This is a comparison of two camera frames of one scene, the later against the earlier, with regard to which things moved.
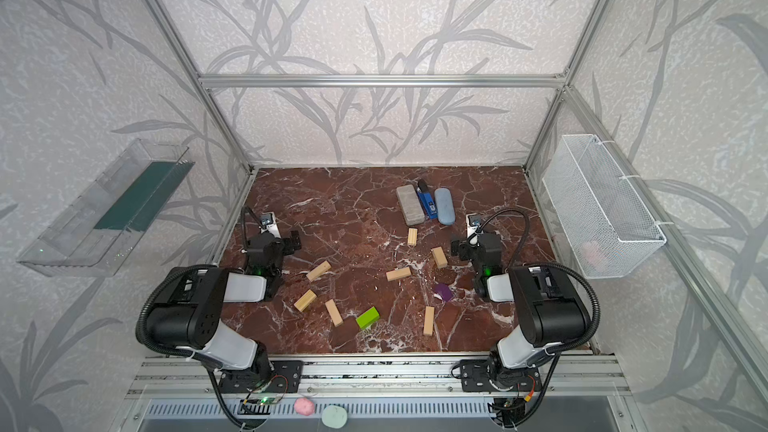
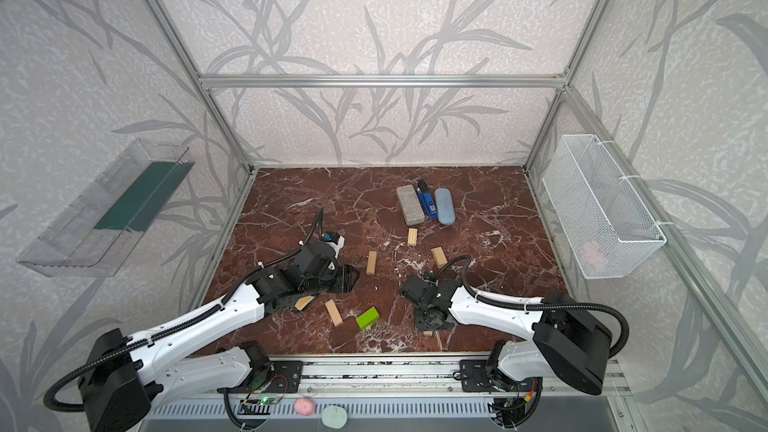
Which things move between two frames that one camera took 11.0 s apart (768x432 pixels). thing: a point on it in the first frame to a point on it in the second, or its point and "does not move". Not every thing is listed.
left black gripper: (279, 241) to (339, 277)
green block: (368, 318) does not move
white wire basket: (602, 223) does not move
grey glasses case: (412, 211) does not move
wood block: (439, 257) does not move
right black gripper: (474, 246) to (417, 296)
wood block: (306, 299) does not move
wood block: (395, 274) to (371, 262)
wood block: (334, 312) does not move
